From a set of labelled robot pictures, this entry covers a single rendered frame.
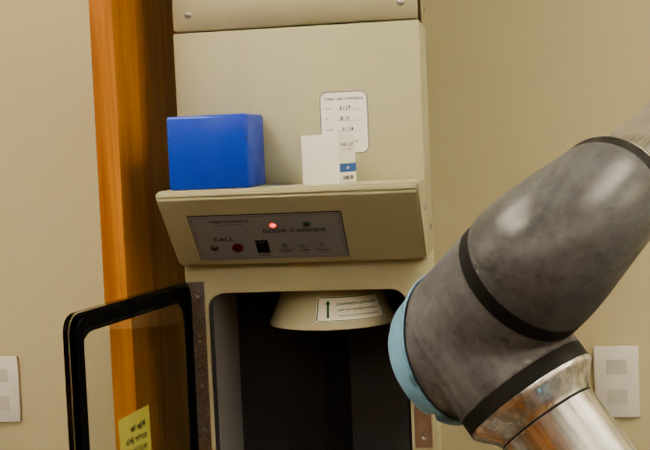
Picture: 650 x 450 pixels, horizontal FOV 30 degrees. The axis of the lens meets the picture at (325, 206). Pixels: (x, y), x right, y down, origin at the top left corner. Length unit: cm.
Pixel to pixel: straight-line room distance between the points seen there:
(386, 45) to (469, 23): 45
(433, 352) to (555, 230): 15
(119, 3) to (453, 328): 77
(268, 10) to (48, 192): 69
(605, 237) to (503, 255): 8
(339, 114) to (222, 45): 18
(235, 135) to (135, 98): 19
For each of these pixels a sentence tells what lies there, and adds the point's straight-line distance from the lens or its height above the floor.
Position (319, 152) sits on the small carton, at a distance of 147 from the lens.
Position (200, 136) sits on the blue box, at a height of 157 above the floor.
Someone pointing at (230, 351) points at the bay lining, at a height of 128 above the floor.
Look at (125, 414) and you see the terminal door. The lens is 144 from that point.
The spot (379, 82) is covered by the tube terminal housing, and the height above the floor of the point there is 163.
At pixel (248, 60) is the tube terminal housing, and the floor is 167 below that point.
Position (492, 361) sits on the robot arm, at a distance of 95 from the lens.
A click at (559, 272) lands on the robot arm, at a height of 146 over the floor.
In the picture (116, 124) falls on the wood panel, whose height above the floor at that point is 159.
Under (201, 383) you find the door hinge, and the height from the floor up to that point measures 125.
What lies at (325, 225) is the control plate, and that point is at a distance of 148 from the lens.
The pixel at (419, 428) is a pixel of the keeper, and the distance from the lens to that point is 158.
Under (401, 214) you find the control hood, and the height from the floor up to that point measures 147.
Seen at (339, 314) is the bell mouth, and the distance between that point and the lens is 159.
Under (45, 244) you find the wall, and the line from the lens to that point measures 213.
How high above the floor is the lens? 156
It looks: 3 degrees down
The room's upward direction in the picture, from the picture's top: 3 degrees counter-clockwise
